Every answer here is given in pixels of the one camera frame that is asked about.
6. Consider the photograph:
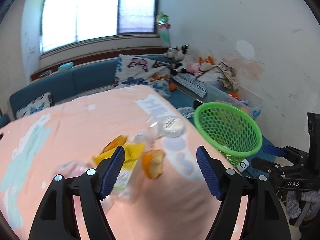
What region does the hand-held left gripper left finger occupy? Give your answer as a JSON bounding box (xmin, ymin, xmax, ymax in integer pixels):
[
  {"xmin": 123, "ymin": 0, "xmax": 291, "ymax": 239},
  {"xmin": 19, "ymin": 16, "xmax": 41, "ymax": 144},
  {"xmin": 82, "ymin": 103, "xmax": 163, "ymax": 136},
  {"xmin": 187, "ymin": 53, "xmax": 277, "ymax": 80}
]
[{"xmin": 28, "ymin": 145, "xmax": 125, "ymax": 240}]

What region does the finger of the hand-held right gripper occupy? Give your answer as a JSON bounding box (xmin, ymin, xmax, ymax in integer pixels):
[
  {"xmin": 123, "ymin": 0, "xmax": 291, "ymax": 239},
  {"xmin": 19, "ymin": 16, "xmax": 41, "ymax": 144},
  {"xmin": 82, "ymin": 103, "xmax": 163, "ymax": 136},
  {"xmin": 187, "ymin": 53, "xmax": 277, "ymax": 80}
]
[
  {"xmin": 262, "ymin": 144, "xmax": 311, "ymax": 166},
  {"xmin": 251, "ymin": 156, "xmax": 285, "ymax": 173}
]

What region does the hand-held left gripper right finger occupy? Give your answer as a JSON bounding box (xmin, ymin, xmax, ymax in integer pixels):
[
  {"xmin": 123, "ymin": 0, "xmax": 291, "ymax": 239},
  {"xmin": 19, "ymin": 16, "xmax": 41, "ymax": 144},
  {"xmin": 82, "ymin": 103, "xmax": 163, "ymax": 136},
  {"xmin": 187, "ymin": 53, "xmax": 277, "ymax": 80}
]
[{"xmin": 196, "ymin": 145, "xmax": 292, "ymax": 240}]

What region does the green plastic basket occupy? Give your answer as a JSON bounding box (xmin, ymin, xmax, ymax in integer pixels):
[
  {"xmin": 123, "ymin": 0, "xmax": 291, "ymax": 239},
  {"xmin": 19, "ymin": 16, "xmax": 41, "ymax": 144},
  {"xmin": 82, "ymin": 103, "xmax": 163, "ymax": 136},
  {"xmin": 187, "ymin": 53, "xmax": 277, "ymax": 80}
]
[{"xmin": 194, "ymin": 102, "xmax": 263, "ymax": 168}]

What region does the orange peel piece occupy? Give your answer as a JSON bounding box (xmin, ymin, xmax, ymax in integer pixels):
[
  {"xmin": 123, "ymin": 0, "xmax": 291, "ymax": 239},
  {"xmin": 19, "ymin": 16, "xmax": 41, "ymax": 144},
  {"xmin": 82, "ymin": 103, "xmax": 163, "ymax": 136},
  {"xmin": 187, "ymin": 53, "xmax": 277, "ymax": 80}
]
[{"xmin": 101, "ymin": 135, "xmax": 127, "ymax": 153}]

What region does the yellow snack wrapper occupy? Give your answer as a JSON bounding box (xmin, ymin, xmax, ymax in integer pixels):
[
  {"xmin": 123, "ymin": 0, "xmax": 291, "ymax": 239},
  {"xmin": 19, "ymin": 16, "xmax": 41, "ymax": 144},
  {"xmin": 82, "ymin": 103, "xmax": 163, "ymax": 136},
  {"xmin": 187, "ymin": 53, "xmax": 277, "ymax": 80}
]
[{"xmin": 92, "ymin": 142, "xmax": 147, "ymax": 190}]

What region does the orange bread piece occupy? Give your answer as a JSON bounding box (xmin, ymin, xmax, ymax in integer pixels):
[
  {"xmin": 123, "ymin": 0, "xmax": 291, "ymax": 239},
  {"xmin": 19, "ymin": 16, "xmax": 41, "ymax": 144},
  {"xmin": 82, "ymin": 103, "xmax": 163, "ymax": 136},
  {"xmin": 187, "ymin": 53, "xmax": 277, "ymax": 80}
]
[{"xmin": 141, "ymin": 149, "xmax": 166, "ymax": 180}]

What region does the clear plastic cup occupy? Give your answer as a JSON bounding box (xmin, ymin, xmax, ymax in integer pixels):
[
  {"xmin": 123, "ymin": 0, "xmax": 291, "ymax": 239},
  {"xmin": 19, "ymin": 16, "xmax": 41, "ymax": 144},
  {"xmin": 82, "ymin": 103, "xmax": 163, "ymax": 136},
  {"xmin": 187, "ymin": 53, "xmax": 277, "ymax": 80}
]
[{"xmin": 135, "ymin": 120, "xmax": 163, "ymax": 145}]

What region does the white lidded pudding cup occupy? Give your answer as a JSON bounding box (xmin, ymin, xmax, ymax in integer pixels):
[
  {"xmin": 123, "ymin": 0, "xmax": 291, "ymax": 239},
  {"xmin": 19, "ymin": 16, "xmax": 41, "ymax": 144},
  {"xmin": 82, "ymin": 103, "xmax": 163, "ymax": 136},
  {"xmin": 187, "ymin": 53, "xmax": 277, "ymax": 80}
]
[{"xmin": 161, "ymin": 117, "xmax": 187, "ymax": 138}]

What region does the person's right hand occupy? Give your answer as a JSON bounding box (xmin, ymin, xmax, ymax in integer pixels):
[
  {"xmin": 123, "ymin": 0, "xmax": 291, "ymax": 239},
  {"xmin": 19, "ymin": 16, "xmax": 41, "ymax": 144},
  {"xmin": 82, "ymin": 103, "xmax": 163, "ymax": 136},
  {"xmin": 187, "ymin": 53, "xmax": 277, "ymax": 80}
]
[{"xmin": 286, "ymin": 191, "xmax": 320, "ymax": 220}]

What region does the clear storage box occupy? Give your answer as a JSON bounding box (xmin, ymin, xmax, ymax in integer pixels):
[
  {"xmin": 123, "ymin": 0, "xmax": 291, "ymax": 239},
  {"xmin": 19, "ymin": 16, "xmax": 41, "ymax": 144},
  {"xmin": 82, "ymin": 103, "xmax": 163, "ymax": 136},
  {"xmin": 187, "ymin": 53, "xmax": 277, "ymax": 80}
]
[{"xmin": 206, "ymin": 82, "xmax": 264, "ymax": 120}]

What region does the pink printed blanket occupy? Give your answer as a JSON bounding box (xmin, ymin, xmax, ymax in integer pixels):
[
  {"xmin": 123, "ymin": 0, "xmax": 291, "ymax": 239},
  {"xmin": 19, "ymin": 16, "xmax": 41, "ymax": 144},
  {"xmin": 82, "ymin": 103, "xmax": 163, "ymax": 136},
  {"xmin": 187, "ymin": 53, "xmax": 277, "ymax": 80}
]
[{"xmin": 0, "ymin": 84, "xmax": 250, "ymax": 240}]

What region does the beige printed cloth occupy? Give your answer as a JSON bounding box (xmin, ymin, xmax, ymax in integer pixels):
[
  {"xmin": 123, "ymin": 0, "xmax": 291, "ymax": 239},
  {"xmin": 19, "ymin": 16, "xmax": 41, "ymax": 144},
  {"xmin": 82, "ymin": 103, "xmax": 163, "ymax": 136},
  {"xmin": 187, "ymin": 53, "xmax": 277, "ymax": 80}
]
[{"xmin": 217, "ymin": 62, "xmax": 239, "ymax": 92}]

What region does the grey patterned cloth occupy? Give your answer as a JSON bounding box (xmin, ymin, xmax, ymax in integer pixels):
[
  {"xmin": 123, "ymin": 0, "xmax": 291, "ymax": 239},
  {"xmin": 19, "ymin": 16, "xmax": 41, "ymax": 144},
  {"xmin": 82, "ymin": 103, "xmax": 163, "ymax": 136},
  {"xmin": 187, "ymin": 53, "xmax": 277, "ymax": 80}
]
[{"xmin": 172, "ymin": 72, "xmax": 208, "ymax": 99}]

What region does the blue sofa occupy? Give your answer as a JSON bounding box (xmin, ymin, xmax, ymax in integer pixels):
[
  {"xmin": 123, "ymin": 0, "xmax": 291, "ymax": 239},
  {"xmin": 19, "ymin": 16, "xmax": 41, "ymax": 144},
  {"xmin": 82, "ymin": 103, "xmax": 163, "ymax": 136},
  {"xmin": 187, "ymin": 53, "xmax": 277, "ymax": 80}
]
[{"xmin": 0, "ymin": 55, "xmax": 275, "ymax": 155}]

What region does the small butterfly pillow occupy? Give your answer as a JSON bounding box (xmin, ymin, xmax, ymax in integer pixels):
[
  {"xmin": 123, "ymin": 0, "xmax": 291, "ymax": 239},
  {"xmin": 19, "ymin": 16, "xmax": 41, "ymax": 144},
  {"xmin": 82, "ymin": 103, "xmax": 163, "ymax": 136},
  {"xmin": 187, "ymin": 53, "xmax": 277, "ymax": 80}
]
[{"xmin": 15, "ymin": 92, "xmax": 53, "ymax": 119}]

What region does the large butterfly pillow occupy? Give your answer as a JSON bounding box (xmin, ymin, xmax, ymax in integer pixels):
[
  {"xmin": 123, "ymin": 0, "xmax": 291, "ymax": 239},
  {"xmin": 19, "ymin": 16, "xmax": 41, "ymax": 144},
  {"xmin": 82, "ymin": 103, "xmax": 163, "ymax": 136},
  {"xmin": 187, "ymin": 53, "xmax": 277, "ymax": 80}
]
[{"xmin": 114, "ymin": 54, "xmax": 173, "ymax": 98}]

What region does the pink plush toy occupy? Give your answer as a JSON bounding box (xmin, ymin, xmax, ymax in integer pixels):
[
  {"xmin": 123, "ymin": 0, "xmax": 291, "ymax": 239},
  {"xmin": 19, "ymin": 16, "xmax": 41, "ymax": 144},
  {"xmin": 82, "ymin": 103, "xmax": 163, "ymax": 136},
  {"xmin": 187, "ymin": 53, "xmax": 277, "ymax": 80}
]
[{"xmin": 187, "ymin": 62, "xmax": 202, "ymax": 73}]

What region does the orange fox plush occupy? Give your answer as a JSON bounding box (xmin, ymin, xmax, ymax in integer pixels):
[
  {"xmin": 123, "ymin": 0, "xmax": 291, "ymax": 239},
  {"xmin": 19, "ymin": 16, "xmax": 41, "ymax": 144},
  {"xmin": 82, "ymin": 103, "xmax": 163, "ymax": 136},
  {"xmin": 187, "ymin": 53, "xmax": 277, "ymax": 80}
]
[{"xmin": 198, "ymin": 56, "xmax": 215, "ymax": 71}]

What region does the teal tissue pack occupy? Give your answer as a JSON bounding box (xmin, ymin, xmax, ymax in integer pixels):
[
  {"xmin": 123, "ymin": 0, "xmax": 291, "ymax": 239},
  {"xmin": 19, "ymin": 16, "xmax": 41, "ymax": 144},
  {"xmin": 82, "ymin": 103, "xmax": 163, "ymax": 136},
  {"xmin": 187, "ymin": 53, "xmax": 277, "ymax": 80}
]
[{"xmin": 57, "ymin": 62, "xmax": 75, "ymax": 71}]

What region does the black white cow plush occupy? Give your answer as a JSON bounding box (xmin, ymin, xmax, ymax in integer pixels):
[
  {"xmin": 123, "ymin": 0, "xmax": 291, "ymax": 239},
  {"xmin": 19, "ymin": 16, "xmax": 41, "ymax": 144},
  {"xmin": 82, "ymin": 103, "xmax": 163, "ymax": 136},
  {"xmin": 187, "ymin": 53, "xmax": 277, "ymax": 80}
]
[{"xmin": 170, "ymin": 44, "xmax": 190, "ymax": 75}]

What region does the grey plush toy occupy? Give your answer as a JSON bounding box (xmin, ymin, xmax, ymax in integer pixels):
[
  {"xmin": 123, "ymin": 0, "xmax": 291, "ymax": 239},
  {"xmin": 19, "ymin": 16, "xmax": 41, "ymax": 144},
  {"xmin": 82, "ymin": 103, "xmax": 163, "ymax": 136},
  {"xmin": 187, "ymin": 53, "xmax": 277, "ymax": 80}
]
[{"xmin": 164, "ymin": 47, "xmax": 179, "ymax": 58}]

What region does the colourful pinwheel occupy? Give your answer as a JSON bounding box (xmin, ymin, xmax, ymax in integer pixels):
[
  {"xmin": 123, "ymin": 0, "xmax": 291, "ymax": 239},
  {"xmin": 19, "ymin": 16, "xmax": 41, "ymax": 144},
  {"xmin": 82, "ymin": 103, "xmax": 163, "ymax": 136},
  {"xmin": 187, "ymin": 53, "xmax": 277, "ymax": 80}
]
[{"xmin": 155, "ymin": 12, "xmax": 173, "ymax": 48}]

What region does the window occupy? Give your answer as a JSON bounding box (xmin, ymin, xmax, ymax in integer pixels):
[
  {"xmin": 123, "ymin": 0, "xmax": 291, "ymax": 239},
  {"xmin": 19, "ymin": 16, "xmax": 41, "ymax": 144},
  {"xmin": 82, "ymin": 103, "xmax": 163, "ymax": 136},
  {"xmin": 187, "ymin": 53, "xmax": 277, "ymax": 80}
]
[{"xmin": 39, "ymin": 0, "xmax": 160, "ymax": 55}]

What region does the white device with blue ring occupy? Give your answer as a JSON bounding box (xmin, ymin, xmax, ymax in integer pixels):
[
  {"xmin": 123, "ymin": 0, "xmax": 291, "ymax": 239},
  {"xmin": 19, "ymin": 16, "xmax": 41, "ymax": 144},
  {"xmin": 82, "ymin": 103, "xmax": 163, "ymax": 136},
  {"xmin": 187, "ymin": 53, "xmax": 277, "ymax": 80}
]
[{"xmin": 236, "ymin": 160, "xmax": 250, "ymax": 173}]

